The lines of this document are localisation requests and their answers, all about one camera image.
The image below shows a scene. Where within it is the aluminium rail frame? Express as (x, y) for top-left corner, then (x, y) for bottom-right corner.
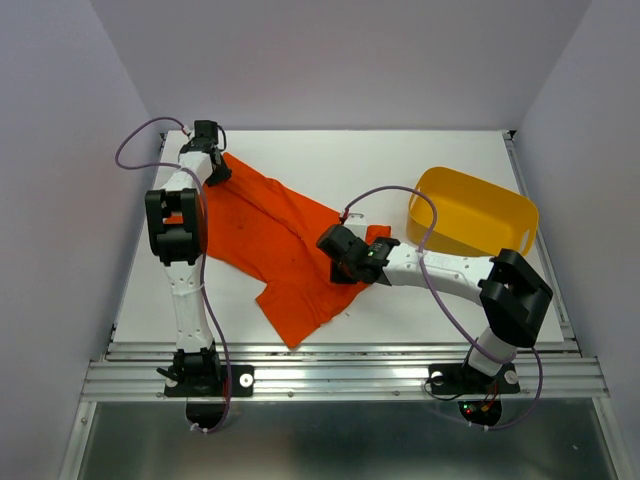
(57, 129), (621, 480)

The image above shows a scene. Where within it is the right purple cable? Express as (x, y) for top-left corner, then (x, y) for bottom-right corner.
(342, 185), (545, 434)

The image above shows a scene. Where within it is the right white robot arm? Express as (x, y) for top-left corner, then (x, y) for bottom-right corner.
(316, 224), (553, 390)

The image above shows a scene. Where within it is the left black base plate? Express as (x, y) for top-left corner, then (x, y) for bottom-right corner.
(163, 364), (255, 398)

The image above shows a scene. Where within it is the purple cable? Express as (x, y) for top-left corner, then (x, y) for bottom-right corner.
(342, 185), (545, 434)
(114, 117), (234, 435)

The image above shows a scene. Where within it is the orange t shirt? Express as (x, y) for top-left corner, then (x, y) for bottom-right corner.
(167, 152), (392, 350)

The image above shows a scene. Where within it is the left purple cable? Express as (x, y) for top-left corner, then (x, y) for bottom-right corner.
(114, 117), (234, 435)

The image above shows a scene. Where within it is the yellow plastic basket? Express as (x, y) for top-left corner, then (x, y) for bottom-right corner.
(406, 166), (539, 257)

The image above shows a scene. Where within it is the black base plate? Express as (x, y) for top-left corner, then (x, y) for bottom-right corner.
(163, 364), (255, 398)
(427, 363), (520, 396)

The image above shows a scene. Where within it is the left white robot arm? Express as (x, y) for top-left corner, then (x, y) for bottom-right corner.
(144, 120), (230, 397)

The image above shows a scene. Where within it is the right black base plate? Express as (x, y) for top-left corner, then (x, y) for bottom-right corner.
(427, 363), (520, 396)

